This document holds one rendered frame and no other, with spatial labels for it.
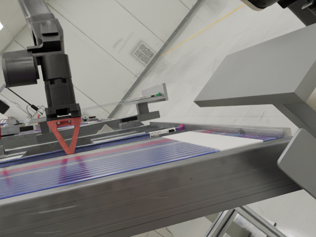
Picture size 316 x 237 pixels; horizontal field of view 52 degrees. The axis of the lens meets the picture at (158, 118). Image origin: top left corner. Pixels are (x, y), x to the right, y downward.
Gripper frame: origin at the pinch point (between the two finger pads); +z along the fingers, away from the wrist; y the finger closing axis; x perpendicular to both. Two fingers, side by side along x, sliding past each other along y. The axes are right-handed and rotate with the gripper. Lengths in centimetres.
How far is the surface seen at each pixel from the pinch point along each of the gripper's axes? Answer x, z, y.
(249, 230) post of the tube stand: 70, 55, -59
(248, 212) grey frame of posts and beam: 57, 36, -34
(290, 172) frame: 21.1, 2.5, 42.4
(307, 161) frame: 23.2, 1.7, 42.4
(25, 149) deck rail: -12.3, 0.2, -29.8
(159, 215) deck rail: 8.0, 4.9, 38.0
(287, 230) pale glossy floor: 77, 51, -41
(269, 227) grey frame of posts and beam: 64, 43, -33
